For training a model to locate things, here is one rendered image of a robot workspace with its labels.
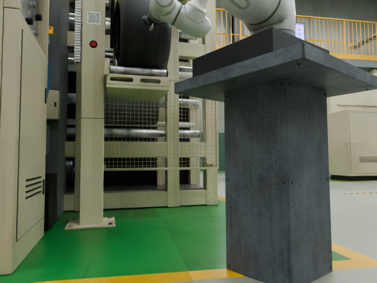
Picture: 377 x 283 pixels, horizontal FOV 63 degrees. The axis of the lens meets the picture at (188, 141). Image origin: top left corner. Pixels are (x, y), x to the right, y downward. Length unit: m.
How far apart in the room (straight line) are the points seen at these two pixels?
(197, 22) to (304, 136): 0.73
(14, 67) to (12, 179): 0.38
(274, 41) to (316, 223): 0.57
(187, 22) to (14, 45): 0.70
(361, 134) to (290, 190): 5.28
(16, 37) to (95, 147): 0.82
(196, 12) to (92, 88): 0.79
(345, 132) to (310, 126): 5.02
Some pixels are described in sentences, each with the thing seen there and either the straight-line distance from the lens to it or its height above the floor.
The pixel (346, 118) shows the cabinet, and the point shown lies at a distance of 6.07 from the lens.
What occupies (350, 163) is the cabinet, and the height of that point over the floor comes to 0.30.
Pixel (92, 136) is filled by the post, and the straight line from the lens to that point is 1.86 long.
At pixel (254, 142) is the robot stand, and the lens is 1.00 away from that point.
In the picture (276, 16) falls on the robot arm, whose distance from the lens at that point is 1.10.
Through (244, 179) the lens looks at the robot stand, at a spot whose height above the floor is 0.31.
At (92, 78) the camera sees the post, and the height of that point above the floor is 0.86.
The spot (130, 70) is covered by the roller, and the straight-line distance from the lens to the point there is 1.86.
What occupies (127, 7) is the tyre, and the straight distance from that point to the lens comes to 1.89.
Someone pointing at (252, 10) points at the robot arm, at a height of 0.81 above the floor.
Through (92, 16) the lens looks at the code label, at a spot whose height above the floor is 1.23.
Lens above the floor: 0.37
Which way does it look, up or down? 4 degrees up
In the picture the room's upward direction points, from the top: straight up
